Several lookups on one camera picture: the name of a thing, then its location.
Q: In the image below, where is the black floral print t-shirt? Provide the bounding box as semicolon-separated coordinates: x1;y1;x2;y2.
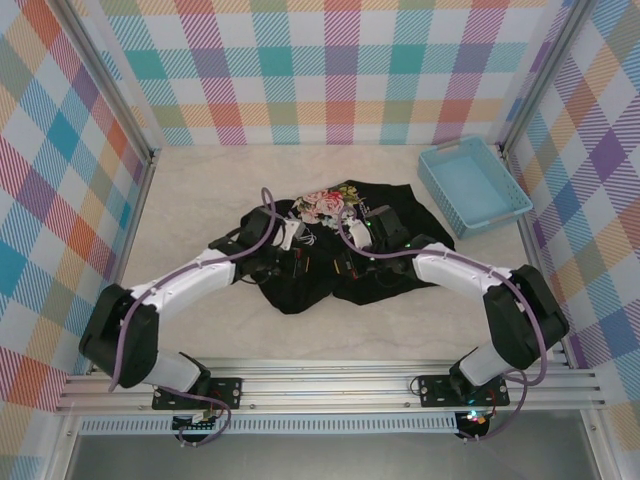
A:
234;179;456;315

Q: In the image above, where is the light blue plastic basket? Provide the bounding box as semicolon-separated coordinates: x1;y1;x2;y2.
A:
417;135;533;239

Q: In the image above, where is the small electronics board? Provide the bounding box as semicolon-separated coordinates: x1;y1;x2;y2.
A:
172;410;221;435
457;408;494;437

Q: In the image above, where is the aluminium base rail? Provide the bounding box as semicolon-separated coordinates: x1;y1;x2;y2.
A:
54;372;609;414

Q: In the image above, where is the slotted grey cable duct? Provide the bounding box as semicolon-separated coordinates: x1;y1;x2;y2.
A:
79;417;459;435

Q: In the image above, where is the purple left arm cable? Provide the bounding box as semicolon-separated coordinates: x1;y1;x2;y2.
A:
107;186;234;448

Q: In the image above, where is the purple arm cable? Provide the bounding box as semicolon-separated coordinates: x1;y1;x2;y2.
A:
337;207;549;444
107;186;234;448

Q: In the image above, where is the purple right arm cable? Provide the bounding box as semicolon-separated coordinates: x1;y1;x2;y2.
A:
337;207;549;444

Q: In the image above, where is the aluminium corner post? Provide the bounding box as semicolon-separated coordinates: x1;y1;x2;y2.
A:
497;0;596;161
53;0;164;166

